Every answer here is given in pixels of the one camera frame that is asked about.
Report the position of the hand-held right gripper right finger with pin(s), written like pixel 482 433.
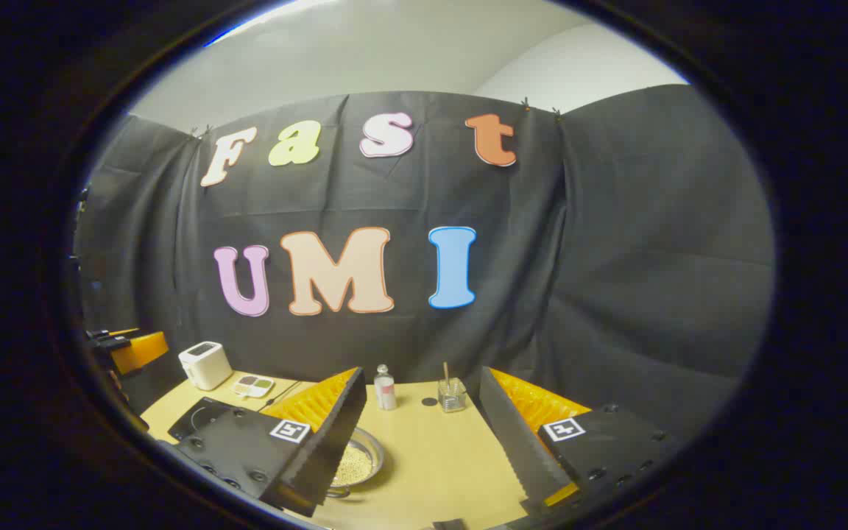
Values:
pixel 512 442

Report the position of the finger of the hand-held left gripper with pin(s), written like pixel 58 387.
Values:
pixel 140 350

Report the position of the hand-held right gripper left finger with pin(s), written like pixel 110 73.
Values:
pixel 328 449

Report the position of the stainless steel pot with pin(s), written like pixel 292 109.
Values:
pixel 361 460

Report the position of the white toaster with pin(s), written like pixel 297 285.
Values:
pixel 205 366

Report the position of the clear bottle with red label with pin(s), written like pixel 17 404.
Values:
pixel 385 390

